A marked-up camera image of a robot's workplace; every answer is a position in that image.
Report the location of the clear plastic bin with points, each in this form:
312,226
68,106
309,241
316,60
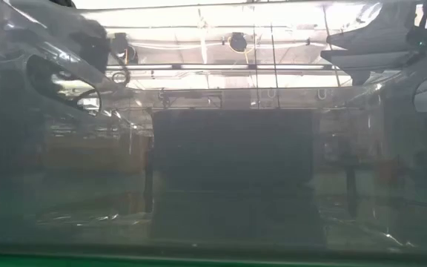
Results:
32,207

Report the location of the green table mat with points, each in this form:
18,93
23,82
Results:
87,262

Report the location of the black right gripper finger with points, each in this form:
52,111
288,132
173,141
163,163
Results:
369,41
369,60

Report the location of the overhead light bar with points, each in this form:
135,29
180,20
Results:
213,66

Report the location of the black overhead camera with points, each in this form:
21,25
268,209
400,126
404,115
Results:
238,42

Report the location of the black overhead device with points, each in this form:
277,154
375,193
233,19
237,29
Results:
119,42

